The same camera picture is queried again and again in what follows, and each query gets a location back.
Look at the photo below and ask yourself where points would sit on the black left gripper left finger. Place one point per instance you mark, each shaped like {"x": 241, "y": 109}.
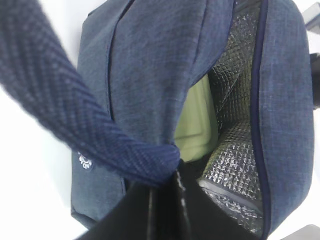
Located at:
{"x": 145, "y": 213}

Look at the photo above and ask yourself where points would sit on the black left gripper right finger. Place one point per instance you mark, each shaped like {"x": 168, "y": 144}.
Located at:
{"x": 198, "y": 217}

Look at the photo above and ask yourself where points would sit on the green lid glass container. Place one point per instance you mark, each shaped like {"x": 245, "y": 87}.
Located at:
{"x": 196, "y": 134}

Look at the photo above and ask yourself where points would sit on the dark blue lunch bag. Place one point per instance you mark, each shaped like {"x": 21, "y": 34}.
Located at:
{"x": 119, "y": 108}

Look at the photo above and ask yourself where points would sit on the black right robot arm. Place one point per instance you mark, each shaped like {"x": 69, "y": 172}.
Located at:
{"x": 311, "y": 17}

